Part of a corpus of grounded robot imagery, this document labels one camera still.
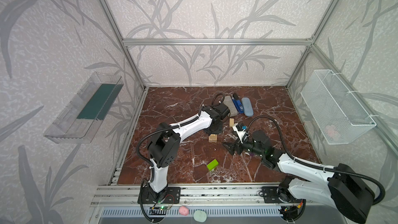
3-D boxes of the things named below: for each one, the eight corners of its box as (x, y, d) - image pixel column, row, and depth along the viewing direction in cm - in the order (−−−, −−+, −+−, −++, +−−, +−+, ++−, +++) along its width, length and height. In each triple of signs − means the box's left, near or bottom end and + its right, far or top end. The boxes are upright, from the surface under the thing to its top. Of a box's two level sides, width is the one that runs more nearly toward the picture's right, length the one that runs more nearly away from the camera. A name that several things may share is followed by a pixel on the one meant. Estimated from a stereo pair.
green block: (210, 171, 83) (210, 170, 81) (206, 165, 85) (206, 164, 83) (219, 165, 85) (219, 163, 83) (215, 159, 87) (215, 158, 85)
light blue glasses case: (244, 117, 105) (245, 114, 102) (241, 100, 115) (242, 96, 112) (253, 117, 105) (254, 114, 102) (249, 100, 115) (250, 96, 112)
